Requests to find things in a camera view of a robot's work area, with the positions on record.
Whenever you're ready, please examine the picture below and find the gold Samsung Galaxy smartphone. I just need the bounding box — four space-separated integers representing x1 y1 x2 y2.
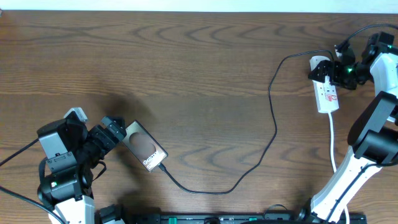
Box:
123 120 168 172

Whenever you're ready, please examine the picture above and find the black USB charging cable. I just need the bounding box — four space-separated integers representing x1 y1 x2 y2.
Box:
157 49 336 195

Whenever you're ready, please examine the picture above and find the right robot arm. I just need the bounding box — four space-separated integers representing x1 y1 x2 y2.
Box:
297 32 397 223

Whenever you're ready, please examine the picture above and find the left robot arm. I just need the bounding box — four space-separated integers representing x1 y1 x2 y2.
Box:
37 112 126 223

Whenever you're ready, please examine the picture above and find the white power strip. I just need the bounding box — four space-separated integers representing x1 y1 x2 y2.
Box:
309 55 340 114

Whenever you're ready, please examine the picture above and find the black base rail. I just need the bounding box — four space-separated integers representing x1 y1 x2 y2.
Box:
133 212 367 224

